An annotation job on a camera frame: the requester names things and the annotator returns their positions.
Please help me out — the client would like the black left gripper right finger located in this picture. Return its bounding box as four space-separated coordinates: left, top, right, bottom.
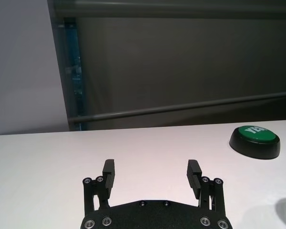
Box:
186 159 226 212

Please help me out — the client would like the grey horizontal rail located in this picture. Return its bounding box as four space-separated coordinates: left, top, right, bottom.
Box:
70 90 286 124

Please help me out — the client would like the green YES push button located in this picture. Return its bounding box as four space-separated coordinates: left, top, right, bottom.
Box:
228 125 281 160

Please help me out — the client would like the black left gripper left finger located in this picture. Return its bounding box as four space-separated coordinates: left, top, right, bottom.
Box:
82 159 116 212

